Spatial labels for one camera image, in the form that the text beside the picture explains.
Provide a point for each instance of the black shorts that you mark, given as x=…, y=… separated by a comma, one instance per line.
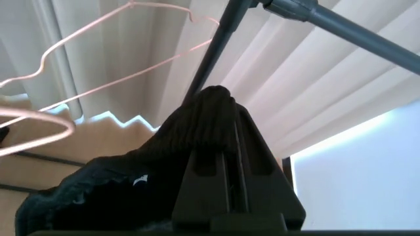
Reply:
x=131, y=183

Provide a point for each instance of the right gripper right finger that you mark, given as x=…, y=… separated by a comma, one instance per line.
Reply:
x=272, y=193

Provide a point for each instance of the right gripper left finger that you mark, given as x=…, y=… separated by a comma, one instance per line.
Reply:
x=200, y=196

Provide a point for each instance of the pink clothes hanger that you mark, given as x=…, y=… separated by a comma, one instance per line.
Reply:
x=131, y=4
x=65, y=124

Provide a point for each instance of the beige curtain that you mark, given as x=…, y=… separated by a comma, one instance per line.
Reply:
x=311, y=82

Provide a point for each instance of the black clothes rack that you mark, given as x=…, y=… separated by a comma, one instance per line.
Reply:
x=361, y=36

